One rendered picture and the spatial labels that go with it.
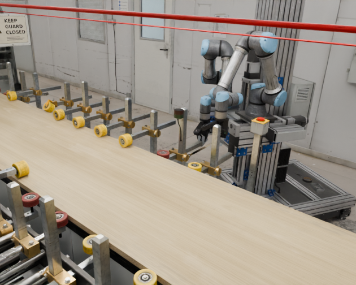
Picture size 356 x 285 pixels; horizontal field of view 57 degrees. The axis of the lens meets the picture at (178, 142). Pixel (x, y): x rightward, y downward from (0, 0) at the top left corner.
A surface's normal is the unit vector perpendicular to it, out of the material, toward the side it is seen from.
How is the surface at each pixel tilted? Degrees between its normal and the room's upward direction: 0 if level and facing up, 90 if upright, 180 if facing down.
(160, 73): 90
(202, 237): 0
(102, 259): 90
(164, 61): 90
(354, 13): 90
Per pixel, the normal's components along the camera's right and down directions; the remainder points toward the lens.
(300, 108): 0.35, 0.37
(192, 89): -0.63, 0.28
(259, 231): 0.04, -0.92
